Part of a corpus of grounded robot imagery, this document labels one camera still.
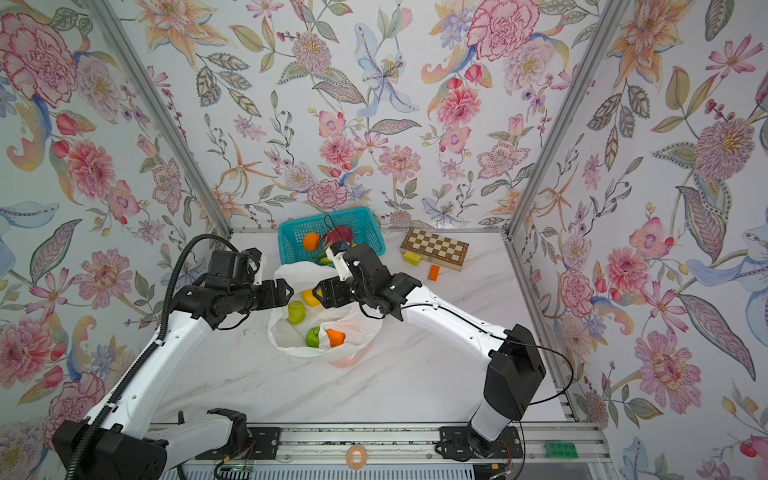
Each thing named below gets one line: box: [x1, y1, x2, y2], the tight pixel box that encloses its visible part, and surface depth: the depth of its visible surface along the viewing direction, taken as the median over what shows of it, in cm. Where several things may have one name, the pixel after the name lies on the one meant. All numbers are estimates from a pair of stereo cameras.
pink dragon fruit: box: [324, 225, 353, 246], surface depth 115 cm
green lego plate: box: [544, 442, 579, 458], surface depth 73 cm
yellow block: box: [403, 250, 421, 266], surface depth 112 cm
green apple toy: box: [306, 327, 320, 348], surface depth 88 cm
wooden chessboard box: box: [399, 228, 470, 272], surface depth 116 cm
